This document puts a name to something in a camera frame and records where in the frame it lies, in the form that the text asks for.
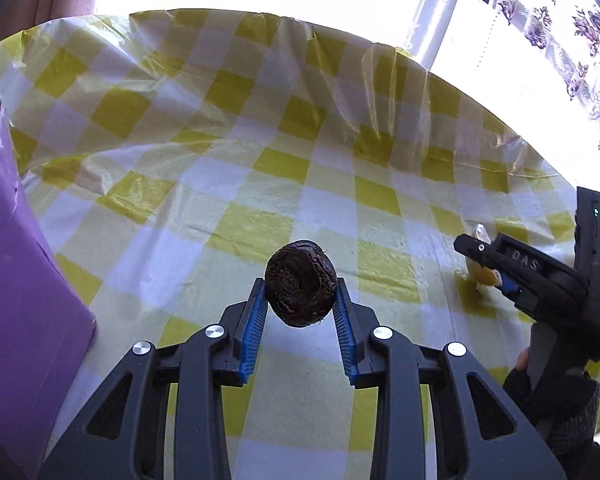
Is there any purple cardboard box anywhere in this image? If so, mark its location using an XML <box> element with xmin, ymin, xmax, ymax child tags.
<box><xmin>0</xmin><ymin>99</ymin><xmax>98</xmax><ymax>467</ymax></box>

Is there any pale yellow fruit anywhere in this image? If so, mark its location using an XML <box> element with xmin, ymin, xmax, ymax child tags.
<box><xmin>467</xmin><ymin>223</ymin><xmax>503</xmax><ymax>288</ymax></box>

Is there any person's right hand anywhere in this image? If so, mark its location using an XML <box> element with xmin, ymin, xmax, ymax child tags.
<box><xmin>502</xmin><ymin>347</ymin><xmax>600</xmax><ymax>426</ymax></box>

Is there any yellow checked tablecloth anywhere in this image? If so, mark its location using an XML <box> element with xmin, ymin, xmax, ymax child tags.
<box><xmin>0</xmin><ymin>7</ymin><xmax>600</xmax><ymax>480</ymax></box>

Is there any person's right forearm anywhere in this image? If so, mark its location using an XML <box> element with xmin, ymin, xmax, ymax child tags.
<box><xmin>545</xmin><ymin>385</ymin><xmax>600</xmax><ymax>458</ymax></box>

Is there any white window frame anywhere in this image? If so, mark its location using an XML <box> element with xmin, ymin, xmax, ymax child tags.
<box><xmin>405</xmin><ymin>0</ymin><xmax>461</xmax><ymax>68</ymax></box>

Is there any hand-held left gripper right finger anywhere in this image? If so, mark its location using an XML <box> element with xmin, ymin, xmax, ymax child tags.
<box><xmin>332</xmin><ymin>277</ymin><xmax>568</xmax><ymax>480</ymax></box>

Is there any dark brown round fruit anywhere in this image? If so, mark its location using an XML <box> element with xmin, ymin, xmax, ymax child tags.
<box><xmin>264</xmin><ymin>240</ymin><xmax>339</xmax><ymax>329</ymax></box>

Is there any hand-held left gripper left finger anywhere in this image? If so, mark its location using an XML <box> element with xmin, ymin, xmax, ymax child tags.
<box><xmin>37</xmin><ymin>277</ymin><xmax>270</xmax><ymax>480</ymax></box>

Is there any sheer floral curtain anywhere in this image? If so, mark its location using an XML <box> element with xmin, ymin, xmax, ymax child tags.
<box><xmin>445</xmin><ymin>0</ymin><xmax>600</xmax><ymax>183</ymax></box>

